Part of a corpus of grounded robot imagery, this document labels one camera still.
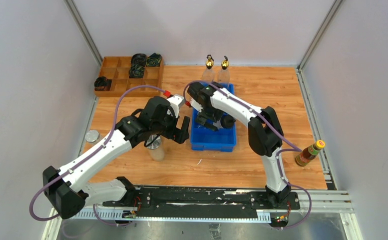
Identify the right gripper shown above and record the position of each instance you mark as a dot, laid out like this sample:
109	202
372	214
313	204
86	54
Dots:
203	118

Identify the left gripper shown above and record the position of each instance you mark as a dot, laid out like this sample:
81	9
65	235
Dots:
181	134

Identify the tall oil bottle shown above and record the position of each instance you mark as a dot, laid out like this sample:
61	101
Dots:
208	74
224	75

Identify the blue plastic divided bin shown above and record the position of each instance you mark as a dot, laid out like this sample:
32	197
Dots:
203	139

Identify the yellow cap sauce bottle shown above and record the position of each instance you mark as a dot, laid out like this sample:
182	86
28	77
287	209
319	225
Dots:
309	153

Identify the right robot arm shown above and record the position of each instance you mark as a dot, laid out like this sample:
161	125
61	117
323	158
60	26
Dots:
265	135

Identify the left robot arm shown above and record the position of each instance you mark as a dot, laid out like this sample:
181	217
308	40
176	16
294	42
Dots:
68	189

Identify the silver lid spice jar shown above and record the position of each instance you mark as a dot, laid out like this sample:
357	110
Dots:
155	148

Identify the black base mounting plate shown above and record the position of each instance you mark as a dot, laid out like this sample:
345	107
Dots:
203	203

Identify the wooden compartment tray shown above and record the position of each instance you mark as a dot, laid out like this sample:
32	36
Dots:
116	69

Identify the far left silver jar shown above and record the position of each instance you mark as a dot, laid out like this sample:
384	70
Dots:
92	136

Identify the black roll left compartment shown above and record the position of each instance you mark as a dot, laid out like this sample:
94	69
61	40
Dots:
102	84

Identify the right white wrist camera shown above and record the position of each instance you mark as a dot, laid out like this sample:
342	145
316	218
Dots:
195	105

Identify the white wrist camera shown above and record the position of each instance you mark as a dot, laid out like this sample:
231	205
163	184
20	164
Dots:
195	105
176	102

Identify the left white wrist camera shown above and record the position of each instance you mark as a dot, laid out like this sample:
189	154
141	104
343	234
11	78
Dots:
176	102

